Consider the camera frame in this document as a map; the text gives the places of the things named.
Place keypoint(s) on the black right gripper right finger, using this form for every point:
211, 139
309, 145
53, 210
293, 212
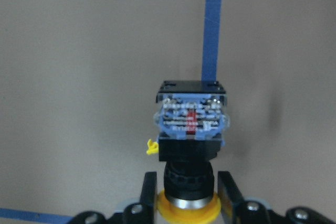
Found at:
237, 209

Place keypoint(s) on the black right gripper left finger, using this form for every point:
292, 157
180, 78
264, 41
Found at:
142, 211

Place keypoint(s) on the yellow push button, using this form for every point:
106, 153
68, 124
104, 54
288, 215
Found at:
191, 119

